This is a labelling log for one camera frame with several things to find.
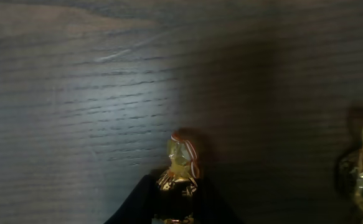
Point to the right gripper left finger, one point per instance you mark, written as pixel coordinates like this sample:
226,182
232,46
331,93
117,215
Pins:
140,202

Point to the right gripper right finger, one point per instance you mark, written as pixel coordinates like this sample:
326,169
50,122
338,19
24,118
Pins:
212,208

